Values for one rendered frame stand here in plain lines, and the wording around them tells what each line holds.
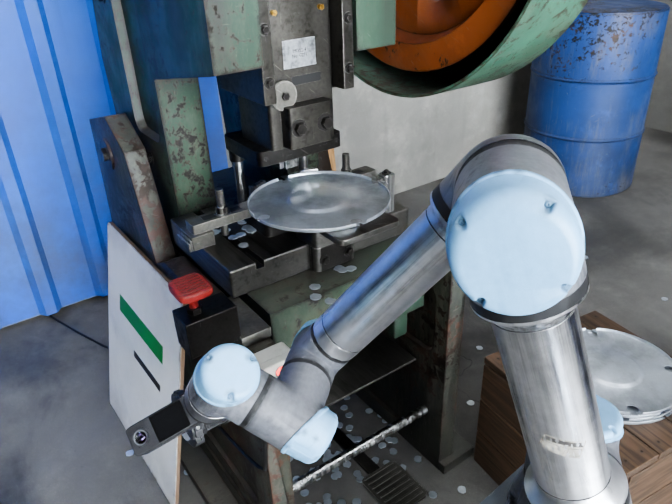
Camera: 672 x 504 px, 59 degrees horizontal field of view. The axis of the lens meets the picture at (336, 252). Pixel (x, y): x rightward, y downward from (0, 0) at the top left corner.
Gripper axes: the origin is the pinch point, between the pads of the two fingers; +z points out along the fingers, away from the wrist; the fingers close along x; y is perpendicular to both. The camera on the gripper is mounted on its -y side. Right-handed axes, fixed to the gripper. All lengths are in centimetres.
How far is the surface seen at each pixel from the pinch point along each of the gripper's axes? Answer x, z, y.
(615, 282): -19, 58, 180
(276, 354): 3.0, -8.7, 17.9
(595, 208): 15, 88, 234
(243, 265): 22.1, -2.6, 22.3
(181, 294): 17.6, -13.9, 6.2
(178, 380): 12.8, 31.9, 9.2
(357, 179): 31, -5, 54
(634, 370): -34, -6, 91
